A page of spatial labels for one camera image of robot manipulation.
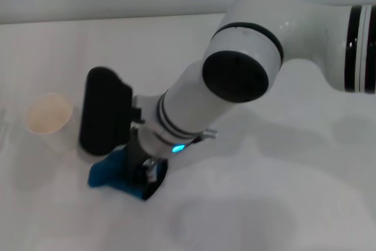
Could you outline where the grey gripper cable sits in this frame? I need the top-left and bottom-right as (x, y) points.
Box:
(189, 129), (220, 146)

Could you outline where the blue rag with black trim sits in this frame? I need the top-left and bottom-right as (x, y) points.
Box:
(87, 150), (169, 202)

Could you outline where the white paper cup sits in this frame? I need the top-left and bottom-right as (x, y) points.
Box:
(25, 92), (74, 154)

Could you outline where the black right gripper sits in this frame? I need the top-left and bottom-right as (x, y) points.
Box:
(125, 126), (165, 189)

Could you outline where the silver cable connector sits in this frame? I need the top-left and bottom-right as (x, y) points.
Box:
(143, 159), (159, 183)

